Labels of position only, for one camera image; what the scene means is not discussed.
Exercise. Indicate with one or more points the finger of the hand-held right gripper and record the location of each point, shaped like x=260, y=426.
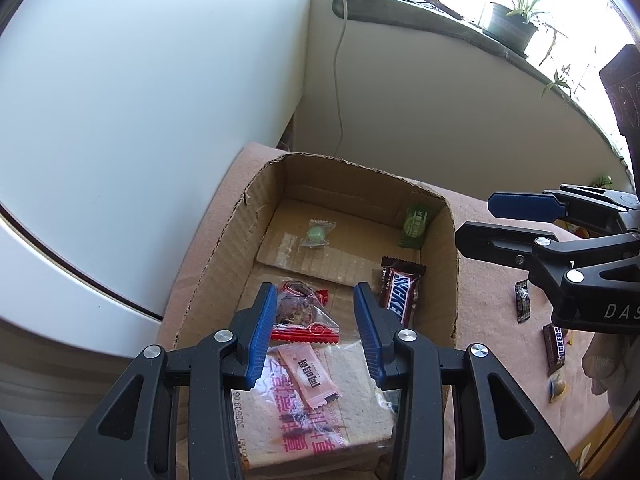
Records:
x=520, y=204
x=495, y=241

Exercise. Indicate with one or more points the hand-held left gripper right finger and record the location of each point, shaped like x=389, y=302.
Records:
x=367, y=340

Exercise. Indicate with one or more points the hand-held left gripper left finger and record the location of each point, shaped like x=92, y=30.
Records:
x=260, y=335

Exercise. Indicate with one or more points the clear red-edged dried fruit packet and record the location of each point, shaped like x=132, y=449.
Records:
x=300, y=310

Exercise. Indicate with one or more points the large brown chocolate bar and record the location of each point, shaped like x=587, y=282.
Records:
x=400, y=292

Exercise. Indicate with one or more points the small pink sachet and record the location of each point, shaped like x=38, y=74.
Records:
x=307, y=372

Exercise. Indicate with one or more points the sandwich bread pack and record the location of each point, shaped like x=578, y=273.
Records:
x=345, y=400

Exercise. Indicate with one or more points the green snack packet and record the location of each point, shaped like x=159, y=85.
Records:
x=414, y=225

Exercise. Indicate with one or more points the green round candy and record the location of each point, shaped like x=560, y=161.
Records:
x=316, y=234

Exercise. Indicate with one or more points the cardboard box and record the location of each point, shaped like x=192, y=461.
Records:
x=320, y=210

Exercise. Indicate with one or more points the person's right hand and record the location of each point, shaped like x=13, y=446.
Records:
x=607, y=365

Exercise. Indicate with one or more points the small black candy packet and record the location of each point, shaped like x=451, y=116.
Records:
x=522, y=302

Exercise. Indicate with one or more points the small brown chocolate bar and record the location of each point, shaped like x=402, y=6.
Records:
x=555, y=350

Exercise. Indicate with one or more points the green snack bag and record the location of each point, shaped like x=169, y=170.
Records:
x=604, y=181

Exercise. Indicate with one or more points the gold foil candy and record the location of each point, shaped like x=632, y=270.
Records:
x=557, y=389

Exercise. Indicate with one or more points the potted spider plant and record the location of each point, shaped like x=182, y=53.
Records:
x=510, y=27

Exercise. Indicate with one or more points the white ribbed panel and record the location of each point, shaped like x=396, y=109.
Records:
x=60, y=385

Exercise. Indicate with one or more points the white cabinet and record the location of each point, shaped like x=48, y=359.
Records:
x=150, y=110

